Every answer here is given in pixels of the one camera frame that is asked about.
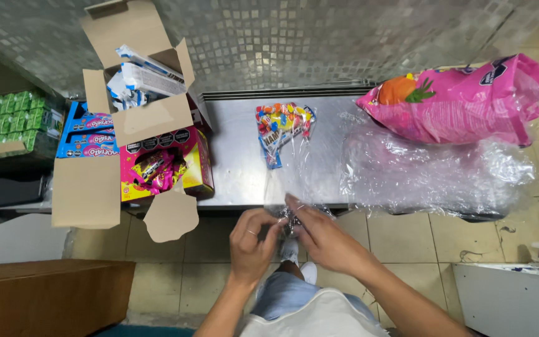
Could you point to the person's right hand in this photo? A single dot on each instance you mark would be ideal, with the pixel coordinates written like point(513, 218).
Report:
point(323, 238)

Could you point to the person's left hand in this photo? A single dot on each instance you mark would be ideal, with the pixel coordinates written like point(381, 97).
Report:
point(249, 250)

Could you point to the clear bag of colourful candies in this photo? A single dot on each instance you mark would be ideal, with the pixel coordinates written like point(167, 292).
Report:
point(282, 140)

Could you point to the pink yellow candy display box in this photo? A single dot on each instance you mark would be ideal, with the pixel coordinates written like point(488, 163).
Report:
point(166, 164)

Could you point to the heap of clear plastic bags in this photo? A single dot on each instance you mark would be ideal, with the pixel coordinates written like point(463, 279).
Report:
point(433, 173)

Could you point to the open cardboard box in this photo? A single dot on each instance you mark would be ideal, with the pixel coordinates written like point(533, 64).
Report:
point(124, 121)

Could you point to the large pink candy bag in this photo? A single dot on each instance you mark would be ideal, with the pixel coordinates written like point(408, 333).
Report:
point(461, 100)

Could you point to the white cabinet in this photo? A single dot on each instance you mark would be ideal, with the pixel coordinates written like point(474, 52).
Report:
point(513, 299)

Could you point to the white blue packets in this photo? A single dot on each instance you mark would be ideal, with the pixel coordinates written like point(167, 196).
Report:
point(145, 79)

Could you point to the blue candy display box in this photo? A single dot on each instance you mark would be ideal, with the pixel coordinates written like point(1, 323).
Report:
point(87, 133)

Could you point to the brown cardboard box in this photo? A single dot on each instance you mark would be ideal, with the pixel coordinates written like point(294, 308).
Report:
point(45, 297)

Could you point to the crate of green packets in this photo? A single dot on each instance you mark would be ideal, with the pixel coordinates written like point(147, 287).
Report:
point(10, 121)

